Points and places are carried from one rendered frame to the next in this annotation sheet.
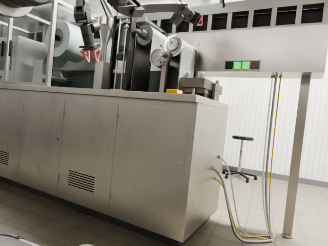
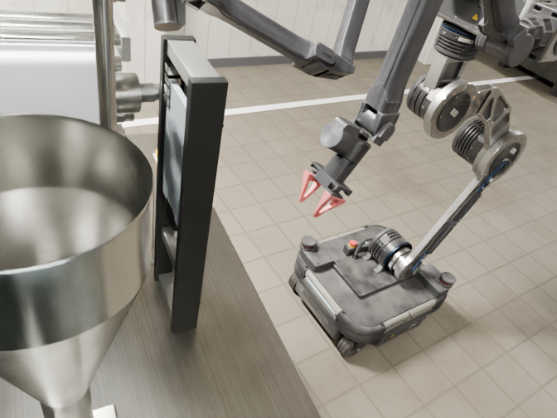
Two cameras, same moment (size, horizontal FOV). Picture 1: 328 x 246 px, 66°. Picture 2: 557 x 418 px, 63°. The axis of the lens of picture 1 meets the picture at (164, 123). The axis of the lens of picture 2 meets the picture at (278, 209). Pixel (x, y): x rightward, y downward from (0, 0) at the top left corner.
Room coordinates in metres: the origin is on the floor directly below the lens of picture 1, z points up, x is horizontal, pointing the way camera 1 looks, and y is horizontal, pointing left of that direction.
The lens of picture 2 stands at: (2.27, 0.78, 1.70)
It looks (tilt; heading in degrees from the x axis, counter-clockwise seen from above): 38 degrees down; 207
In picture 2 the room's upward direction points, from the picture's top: 14 degrees clockwise
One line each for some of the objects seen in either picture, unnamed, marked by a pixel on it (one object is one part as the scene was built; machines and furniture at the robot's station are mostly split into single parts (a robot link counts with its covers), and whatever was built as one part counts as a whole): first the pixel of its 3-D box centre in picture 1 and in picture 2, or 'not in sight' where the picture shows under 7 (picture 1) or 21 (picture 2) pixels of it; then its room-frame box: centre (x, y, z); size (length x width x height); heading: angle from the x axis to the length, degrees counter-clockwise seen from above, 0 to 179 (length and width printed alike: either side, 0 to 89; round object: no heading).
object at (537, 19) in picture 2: not in sight; (529, 32); (0.96, 0.65, 1.45); 0.09 x 0.08 x 0.12; 68
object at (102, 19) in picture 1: (106, 22); (30, 217); (2.17, 0.57, 1.50); 0.14 x 0.14 x 0.06
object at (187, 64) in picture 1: (187, 69); not in sight; (1.81, -0.12, 1.11); 0.23 x 0.01 x 0.18; 151
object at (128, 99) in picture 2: (142, 33); (118, 93); (1.83, 0.22, 1.33); 0.06 x 0.06 x 0.06; 61
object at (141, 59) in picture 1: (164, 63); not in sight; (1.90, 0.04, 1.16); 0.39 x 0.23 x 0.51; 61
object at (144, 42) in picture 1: (153, 40); not in sight; (1.97, 0.14, 1.33); 0.25 x 0.14 x 0.14; 151
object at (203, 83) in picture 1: (203, 86); not in sight; (1.79, -0.25, 1.00); 0.40 x 0.16 x 0.06; 151
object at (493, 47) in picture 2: not in sight; (508, 42); (1.03, 0.63, 1.43); 0.10 x 0.05 x 0.09; 158
